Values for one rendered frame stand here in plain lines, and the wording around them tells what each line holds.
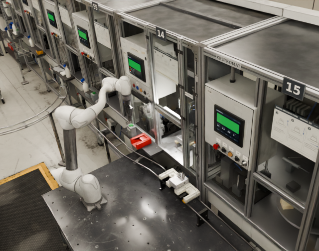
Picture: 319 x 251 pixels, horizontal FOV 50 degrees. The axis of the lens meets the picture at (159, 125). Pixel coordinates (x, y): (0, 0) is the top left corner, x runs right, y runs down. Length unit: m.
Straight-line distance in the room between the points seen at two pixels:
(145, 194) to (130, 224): 0.34
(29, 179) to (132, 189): 1.85
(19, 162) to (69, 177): 2.06
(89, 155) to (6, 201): 1.14
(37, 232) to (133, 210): 1.35
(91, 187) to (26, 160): 2.21
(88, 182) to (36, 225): 1.29
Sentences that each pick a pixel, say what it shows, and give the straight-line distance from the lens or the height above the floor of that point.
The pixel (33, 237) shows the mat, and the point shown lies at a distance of 3.91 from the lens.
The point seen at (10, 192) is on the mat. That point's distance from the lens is 4.52.
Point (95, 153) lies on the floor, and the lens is 4.71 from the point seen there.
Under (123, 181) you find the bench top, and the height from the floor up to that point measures 0.68.
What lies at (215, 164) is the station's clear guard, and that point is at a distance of 2.56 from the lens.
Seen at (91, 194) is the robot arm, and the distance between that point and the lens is 2.91.
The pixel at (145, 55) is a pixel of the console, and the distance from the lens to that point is 2.77.
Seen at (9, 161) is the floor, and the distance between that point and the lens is 5.06.
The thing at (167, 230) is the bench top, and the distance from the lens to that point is 2.76.
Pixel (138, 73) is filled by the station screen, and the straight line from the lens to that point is 2.91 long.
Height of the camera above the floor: 2.82
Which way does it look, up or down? 34 degrees down
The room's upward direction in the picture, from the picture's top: 5 degrees counter-clockwise
